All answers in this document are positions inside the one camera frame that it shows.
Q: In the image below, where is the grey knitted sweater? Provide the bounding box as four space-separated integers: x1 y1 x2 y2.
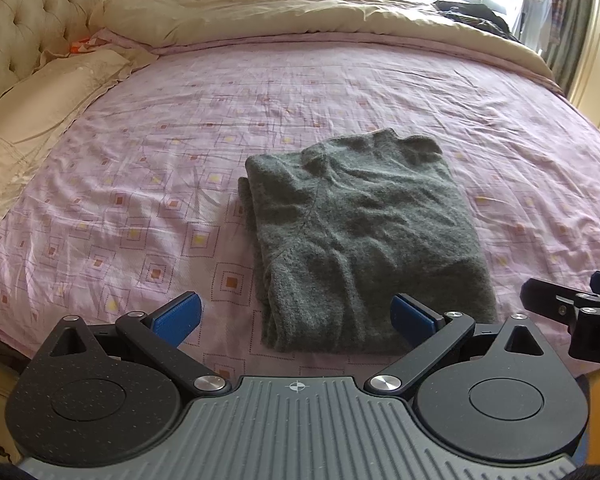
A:
237 129 498 353

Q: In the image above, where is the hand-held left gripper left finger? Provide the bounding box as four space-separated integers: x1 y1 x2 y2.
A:
30 291 231 401

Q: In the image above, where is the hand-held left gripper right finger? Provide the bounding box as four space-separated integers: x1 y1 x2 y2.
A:
365 293 556 401

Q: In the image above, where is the clothes drying rack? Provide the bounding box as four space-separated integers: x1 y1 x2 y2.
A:
509 0 566 55

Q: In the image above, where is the cream pillow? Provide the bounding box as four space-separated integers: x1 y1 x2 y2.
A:
0 49 132 236

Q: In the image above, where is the cream nightstand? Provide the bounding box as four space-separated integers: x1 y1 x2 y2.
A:
0 347 33 467

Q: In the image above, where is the pink orange cloth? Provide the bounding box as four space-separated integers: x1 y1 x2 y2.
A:
69 36 103 57

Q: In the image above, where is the beige duvet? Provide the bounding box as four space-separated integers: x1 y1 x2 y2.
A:
102 0 557 82

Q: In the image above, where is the dark clothes pile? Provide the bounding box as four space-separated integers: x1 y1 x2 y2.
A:
431 1 512 37

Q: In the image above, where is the tufted beige headboard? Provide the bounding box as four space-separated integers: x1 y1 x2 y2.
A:
0 0 153 113

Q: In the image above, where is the grey-green curtain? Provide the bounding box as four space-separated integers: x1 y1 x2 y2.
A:
549 0 589 95

